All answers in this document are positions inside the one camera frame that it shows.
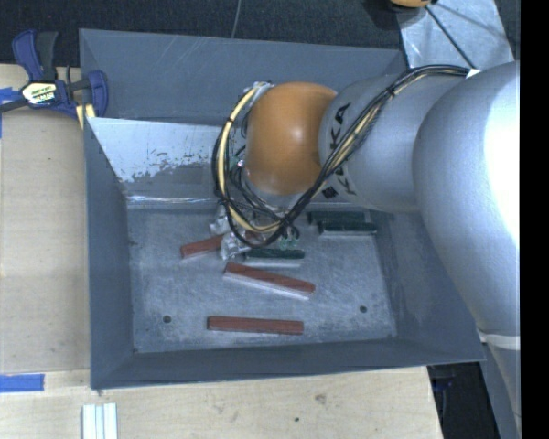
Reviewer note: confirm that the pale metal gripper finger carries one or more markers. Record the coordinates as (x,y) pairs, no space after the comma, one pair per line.
(219,221)
(231,246)

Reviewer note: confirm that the red-brown block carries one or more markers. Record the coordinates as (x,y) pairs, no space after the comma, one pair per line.
(270,280)
(256,325)
(200,246)

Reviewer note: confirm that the dark green flat block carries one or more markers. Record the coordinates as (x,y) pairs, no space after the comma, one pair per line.
(274,253)
(347,228)

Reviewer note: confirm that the grey metal bin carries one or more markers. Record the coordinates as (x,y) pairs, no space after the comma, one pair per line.
(174,80)

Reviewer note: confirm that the pale wood flat board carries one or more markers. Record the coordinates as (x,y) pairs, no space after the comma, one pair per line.
(41,245)

